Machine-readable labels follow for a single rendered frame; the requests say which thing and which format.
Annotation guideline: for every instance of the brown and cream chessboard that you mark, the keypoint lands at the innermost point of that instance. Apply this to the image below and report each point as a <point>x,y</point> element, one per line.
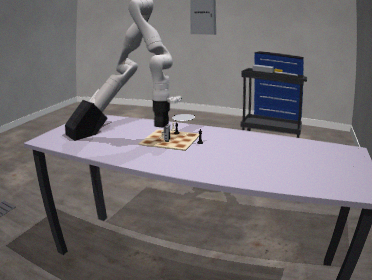
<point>181,141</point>

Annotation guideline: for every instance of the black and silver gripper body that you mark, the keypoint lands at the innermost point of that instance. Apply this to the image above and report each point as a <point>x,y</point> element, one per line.
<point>161,106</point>

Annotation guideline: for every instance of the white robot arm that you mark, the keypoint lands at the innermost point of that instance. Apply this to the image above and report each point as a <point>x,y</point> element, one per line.
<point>133,37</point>

